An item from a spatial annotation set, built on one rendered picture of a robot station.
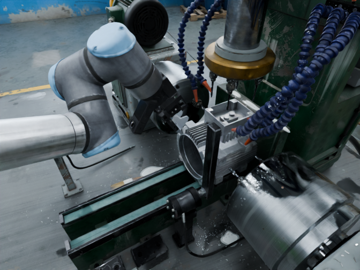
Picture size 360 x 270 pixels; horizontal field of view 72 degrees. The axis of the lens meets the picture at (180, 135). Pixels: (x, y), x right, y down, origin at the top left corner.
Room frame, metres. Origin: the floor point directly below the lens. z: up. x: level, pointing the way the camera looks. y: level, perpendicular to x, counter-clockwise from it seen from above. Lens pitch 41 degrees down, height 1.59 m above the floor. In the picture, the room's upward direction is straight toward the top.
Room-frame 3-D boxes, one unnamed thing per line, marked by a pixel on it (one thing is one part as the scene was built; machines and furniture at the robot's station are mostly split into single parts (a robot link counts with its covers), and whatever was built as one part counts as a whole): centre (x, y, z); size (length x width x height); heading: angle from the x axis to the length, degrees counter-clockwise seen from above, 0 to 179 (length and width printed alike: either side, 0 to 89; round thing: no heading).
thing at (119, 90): (1.12, 0.18, 0.99); 0.35 x 0.31 x 0.37; 30
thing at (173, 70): (0.91, 0.06, 1.04); 0.37 x 0.25 x 0.25; 30
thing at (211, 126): (0.42, -0.07, 1.12); 0.04 x 0.03 x 0.26; 120
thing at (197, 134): (0.60, -0.12, 1.01); 0.20 x 0.19 x 0.19; 120
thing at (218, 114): (0.62, -0.15, 1.11); 0.12 x 0.11 x 0.07; 120
